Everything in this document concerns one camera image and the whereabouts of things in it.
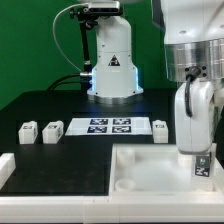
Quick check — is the white U-shaped obstacle fence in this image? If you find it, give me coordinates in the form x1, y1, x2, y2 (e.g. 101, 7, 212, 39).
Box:
0, 150, 224, 224

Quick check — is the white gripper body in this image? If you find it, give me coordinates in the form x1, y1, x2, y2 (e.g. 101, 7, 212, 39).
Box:
175, 79, 214, 154

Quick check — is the white sheet with AprilTags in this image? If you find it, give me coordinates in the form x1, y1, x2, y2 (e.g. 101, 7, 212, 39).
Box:
66, 117, 152, 136

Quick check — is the black cable at base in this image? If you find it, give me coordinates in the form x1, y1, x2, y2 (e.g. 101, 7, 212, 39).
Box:
46, 73, 88, 92

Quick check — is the white square table top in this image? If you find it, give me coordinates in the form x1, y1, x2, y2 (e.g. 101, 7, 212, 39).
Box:
109, 144, 224, 195

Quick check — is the black camera on stand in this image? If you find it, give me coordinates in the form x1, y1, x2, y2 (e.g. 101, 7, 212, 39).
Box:
69, 0, 123, 73

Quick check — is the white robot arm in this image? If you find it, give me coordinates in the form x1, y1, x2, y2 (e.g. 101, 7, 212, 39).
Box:
87, 0, 224, 154

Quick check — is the grey camera cable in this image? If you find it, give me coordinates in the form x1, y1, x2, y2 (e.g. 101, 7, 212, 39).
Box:
52, 3, 88, 73

